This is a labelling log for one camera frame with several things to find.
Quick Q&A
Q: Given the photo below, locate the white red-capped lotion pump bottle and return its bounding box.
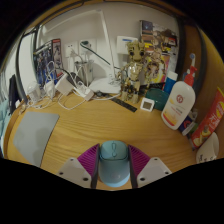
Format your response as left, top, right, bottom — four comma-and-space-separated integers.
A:
160, 64, 198, 131

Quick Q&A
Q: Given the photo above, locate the black backpack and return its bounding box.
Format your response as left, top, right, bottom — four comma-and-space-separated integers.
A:
8, 73, 21, 116

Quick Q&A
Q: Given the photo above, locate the small blue box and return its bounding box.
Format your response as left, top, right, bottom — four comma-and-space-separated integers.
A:
178, 111, 199, 136

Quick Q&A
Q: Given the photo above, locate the silver metal cup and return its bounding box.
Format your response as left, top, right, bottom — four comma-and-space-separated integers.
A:
74, 59, 94, 88

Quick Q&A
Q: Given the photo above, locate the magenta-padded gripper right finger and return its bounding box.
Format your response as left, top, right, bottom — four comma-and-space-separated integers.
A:
127, 143, 173, 189

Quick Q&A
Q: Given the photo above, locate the dark grey metal frame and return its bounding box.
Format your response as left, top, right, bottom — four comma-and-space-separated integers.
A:
14, 13, 208, 101

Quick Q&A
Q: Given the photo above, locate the flat black ruler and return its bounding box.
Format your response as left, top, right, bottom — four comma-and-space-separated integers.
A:
110, 96, 138, 113

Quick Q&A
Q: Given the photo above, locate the red chips can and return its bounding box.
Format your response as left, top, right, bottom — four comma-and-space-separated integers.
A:
190, 87, 224, 149

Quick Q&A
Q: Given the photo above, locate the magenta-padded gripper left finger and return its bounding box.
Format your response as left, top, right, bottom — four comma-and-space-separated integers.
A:
57, 143, 101, 190

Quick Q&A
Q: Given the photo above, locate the dark green round tin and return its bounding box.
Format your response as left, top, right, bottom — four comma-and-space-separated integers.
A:
145, 87, 170, 112

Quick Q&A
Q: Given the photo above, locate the teal and white bedding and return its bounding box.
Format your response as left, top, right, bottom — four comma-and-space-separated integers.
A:
0, 99, 11, 158

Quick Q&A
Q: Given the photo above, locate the white wall switch panel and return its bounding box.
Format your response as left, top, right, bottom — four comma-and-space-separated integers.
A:
116, 35, 138, 54

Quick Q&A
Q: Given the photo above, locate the colourful printed poster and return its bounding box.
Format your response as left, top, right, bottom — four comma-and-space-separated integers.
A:
139, 19, 179, 84

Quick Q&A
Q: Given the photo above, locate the light blue computer mouse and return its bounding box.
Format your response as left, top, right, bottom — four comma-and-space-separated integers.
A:
97, 140, 131, 188

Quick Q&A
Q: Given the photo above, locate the white printed mug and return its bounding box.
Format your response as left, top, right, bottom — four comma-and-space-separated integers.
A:
195, 131, 220, 164

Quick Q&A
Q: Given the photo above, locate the brown tree creature figurine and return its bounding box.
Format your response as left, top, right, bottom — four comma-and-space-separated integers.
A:
118, 40, 148, 104

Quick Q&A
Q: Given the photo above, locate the white charging cable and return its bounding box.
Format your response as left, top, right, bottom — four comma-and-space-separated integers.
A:
58, 93, 123, 111

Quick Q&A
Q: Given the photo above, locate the blue model kit box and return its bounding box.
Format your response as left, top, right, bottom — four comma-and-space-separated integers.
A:
33, 38, 64, 88

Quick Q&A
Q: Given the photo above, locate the white charger block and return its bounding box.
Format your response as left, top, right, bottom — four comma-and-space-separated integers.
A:
54, 73, 74, 97

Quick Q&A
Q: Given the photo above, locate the white plug adapter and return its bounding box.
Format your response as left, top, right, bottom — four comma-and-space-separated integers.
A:
74, 84, 95, 101

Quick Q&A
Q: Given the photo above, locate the grey mouse pad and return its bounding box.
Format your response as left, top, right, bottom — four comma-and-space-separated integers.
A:
12, 111, 61, 168

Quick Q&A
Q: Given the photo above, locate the small white square clock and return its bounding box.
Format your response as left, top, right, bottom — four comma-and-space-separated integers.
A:
139, 97, 156, 113

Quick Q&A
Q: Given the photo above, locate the white desk lamp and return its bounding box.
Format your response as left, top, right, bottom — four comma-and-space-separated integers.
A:
41, 9, 122, 95

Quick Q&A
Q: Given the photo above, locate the white wall socket plate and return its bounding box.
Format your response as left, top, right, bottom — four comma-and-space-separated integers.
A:
79, 39, 98, 56
64, 41, 79, 58

